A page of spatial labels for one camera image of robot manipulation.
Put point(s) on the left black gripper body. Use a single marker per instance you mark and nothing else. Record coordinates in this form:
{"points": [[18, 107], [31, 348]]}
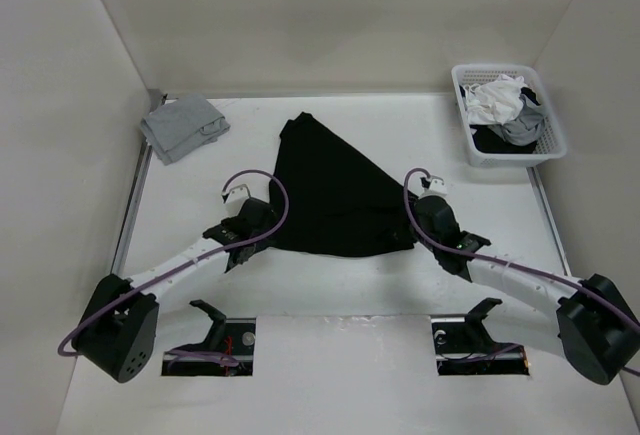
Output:
{"points": [[260, 245]]}

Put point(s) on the black tank top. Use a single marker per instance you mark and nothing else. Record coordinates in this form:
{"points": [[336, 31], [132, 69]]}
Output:
{"points": [[340, 203]]}

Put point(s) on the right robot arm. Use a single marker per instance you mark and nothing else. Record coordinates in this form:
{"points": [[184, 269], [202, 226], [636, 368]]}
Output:
{"points": [[586, 322]]}

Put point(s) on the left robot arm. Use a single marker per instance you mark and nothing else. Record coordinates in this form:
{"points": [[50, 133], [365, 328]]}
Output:
{"points": [[117, 331]]}

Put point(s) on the folded grey tank top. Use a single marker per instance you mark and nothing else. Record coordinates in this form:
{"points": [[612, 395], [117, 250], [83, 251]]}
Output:
{"points": [[176, 129]]}

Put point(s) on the black garment in basket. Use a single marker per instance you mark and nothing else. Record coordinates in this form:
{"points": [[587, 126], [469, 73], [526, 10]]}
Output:
{"points": [[487, 139]]}

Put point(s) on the grey garment in basket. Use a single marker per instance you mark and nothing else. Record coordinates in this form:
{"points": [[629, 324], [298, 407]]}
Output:
{"points": [[527, 128]]}

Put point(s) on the white garment in basket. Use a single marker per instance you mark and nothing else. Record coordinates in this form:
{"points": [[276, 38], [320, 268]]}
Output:
{"points": [[495, 103]]}

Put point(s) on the white plastic laundry basket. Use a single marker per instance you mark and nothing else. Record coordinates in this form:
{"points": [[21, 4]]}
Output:
{"points": [[552, 143]]}

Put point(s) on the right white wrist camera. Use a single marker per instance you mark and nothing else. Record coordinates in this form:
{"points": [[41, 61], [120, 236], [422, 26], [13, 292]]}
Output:
{"points": [[433, 186]]}

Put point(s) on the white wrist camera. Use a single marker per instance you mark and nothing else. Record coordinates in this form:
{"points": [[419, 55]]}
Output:
{"points": [[433, 186], [235, 195]]}

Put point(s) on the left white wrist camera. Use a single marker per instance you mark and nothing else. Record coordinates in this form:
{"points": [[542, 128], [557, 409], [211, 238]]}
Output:
{"points": [[235, 195]]}

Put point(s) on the right metal table rail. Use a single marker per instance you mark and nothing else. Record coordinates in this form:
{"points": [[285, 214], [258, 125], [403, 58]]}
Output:
{"points": [[544, 205]]}

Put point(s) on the metal table rail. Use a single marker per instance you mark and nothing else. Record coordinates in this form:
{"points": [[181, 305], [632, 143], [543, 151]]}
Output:
{"points": [[544, 205], [136, 187]]}

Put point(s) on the left metal table rail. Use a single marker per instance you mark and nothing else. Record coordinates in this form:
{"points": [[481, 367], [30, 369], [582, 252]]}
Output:
{"points": [[136, 187]]}

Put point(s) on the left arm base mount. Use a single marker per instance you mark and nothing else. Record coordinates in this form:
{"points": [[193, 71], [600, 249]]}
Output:
{"points": [[226, 351]]}

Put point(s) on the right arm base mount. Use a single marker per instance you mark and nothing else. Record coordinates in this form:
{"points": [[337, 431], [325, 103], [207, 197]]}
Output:
{"points": [[464, 348]]}

